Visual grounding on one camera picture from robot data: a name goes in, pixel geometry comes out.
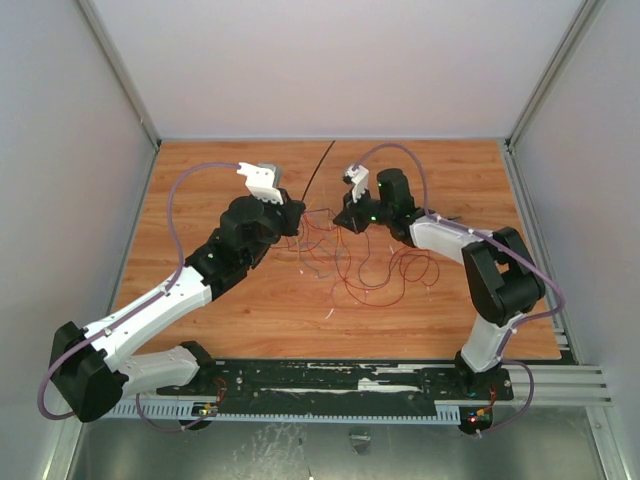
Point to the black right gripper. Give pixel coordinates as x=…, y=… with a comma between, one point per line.
x=357, y=215

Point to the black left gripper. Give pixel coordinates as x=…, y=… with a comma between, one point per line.
x=291, y=211

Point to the black zip tie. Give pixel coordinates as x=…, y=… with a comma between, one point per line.
x=316, y=169

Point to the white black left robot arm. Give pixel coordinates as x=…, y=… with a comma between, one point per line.
x=95, y=366

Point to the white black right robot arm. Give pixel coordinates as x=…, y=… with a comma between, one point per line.
x=502, y=284

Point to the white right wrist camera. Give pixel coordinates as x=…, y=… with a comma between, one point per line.
x=357, y=176

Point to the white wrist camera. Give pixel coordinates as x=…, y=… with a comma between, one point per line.
x=357, y=176
x=263, y=181

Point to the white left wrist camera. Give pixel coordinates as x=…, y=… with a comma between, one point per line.
x=263, y=181

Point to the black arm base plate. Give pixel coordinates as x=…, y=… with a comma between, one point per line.
x=345, y=386

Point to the grey slotted cable duct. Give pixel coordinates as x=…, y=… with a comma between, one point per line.
x=164, y=409

